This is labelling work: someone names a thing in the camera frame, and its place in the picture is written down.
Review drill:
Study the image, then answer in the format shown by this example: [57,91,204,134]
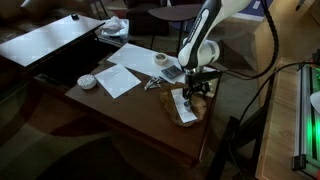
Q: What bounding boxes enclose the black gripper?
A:
[182,66,223,103]

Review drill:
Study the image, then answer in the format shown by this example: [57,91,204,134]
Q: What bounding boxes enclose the small metal measuring cup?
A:
[183,99,194,113]

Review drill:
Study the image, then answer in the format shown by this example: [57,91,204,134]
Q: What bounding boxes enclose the white paper strip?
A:
[170,87,199,124]

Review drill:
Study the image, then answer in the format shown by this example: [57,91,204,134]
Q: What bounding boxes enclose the grey calculator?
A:
[160,64,184,80]

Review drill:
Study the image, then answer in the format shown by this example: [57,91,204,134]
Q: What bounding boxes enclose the masking tape roll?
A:
[153,52,169,66]

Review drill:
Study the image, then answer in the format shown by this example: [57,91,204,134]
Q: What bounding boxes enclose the black metal stand leg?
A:
[206,115,241,180]

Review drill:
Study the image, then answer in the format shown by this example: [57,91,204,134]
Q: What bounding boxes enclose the brown wooden coffee table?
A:
[64,41,223,168]

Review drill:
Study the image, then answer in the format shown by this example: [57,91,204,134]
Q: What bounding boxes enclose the white paper sheet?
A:
[107,42,216,84]
[94,63,142,100]

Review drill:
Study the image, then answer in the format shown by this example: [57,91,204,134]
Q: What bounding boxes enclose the round dark side table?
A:
[148,3,205,54]

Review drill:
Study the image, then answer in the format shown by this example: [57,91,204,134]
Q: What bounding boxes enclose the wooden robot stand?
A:
[254,56,320,180]

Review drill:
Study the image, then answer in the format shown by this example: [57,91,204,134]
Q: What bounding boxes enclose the dark chair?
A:
[125,0,171,37]

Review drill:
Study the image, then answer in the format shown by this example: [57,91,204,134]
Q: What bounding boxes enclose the clear plastic storage bin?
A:
[96,18,130,44]

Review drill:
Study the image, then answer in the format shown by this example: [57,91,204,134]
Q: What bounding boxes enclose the white plastic bag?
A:
[100,15,126,34]

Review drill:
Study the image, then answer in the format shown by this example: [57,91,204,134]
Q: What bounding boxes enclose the white round container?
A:
[76,73,98,90]

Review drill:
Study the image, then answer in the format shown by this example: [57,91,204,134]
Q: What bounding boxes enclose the dark lift-top table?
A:
[0,13,106,73]

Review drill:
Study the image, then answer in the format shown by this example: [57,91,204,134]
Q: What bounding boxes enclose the thin black cable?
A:
[228,60,320,180]

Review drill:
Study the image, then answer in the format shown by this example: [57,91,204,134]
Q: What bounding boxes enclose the aluminium rail frame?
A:
[291,63,320,178]

